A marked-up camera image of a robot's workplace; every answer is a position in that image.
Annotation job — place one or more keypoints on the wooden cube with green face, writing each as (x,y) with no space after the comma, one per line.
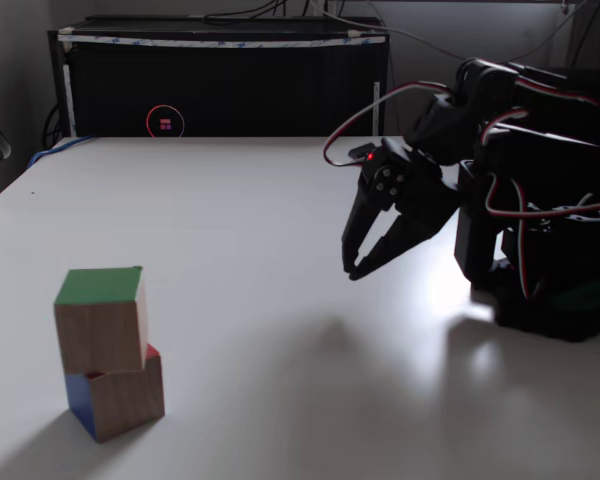
(100,330)

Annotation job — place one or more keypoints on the wooden cube with marker print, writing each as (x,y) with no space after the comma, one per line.
(127,400)

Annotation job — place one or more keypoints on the black computer case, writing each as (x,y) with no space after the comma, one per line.
(230,85)

